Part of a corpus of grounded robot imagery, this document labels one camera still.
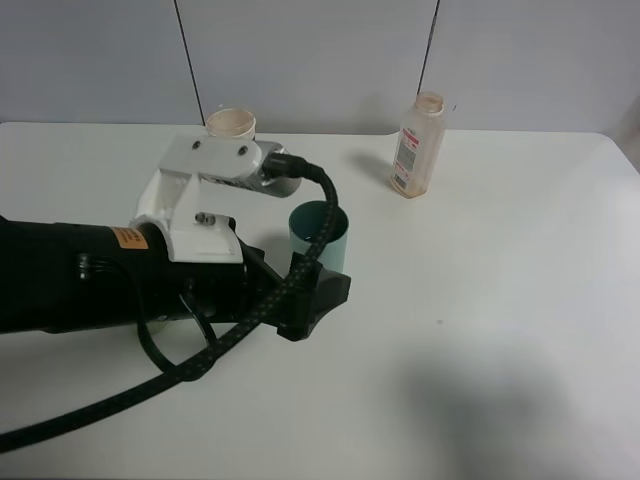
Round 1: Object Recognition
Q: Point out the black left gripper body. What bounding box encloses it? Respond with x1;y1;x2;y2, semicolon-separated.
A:
134;222;280;323

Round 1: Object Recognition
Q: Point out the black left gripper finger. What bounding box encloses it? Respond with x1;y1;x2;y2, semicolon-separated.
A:
277;261;351;342

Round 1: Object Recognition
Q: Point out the clear plastic drink bottle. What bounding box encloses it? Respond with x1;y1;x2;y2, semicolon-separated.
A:
391;91;445;198

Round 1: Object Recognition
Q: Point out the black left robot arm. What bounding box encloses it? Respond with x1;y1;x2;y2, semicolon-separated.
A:
1;219;283;341

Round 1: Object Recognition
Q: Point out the light green plastic cup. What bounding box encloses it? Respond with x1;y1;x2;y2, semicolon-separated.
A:
147;320;171;335

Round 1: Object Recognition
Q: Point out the teal green plastic cup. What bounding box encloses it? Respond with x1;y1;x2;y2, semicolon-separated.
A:
289;200;349;272

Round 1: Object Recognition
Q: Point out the blue paper cup white rim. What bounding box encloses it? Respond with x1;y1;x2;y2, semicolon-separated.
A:
205;108;256;140

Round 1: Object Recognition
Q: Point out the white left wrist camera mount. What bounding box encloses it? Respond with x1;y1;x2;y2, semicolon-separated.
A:
128;135;303;264

